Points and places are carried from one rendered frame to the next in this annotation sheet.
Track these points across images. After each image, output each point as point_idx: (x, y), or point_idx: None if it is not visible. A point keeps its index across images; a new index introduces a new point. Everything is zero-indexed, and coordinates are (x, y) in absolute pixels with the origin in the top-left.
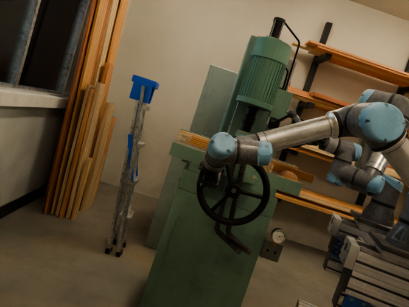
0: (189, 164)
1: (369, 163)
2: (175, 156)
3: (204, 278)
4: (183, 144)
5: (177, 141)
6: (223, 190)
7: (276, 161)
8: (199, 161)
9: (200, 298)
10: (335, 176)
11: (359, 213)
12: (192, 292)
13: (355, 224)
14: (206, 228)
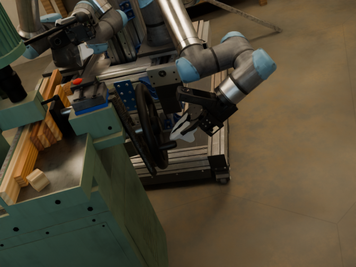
0: (95, 178)
1: (103, 9)
2: (90, 192)
3: (145, 220)
4: (66, 178)
5: (56, 188)
6: (107, 156)
7: (43, 92)
8: (92, 163)
9: (152, 232)
10: (104, 42)
11: (54, 68)
12: (151, 238)
13: (76, 74)
14: (126, 196)
